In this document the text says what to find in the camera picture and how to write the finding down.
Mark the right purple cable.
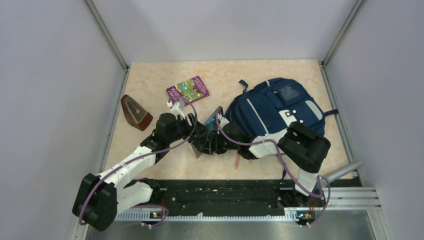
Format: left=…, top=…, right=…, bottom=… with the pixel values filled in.
left=215, top=110, right=332, bottom=229

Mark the navy blue backpack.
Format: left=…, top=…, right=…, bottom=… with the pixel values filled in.
left=224, top=77, right=339, bottom=137

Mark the brown wedge stand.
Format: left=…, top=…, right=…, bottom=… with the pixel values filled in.
left=120, top=94, right=153, bottom=131

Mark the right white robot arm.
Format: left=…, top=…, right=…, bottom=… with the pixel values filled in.
left=191, top=121, right=331, bottom=206

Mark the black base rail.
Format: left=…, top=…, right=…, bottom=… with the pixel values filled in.
left=125, top=178, right=327, bottom=220

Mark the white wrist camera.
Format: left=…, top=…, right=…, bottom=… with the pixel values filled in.
left=215, top=112, right=230, bottom=130
left=167, top=100, right=186, bottom=120

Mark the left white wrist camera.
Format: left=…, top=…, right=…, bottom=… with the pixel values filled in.
left=167, top=100, right=186, bottom=120

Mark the purple cable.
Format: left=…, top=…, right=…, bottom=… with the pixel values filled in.
left=78, top=96, right=199, bottom=229
left=215, top=110, right=332, bottom=229

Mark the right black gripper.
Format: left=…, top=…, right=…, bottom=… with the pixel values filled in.
left=200, top=130, right=240, bottom=155

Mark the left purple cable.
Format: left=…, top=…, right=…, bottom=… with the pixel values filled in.
left=78, top=96, right=199, bottom=229

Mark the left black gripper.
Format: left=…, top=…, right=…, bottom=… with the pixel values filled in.
left=167, top=113, right=210, bottom=144

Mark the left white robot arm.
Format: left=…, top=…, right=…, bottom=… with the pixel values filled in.
left=72, top=113, right=209, bottom=231

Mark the purple picture book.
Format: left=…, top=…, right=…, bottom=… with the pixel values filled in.
left=166, top=75, right=210, bottom=106

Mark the dark blue book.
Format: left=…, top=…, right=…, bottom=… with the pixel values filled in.
left=190, top=105, right=225, bottom=159

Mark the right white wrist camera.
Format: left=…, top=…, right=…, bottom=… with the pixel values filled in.
left=215, top=112, right=230, bottom=130

